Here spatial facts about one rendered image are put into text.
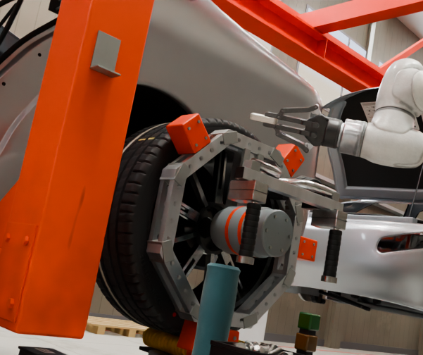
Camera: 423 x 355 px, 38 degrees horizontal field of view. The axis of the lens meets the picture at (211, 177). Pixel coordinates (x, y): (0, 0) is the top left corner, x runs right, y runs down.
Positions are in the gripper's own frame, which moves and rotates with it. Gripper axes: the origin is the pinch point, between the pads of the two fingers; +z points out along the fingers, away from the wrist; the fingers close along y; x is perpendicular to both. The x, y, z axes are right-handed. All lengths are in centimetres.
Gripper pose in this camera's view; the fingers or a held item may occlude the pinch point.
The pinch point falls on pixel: (264, 118)
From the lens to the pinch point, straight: 161.0
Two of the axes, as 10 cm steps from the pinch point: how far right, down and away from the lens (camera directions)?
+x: -2.9, 1.8, -9.4
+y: 1.7, -9.6, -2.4
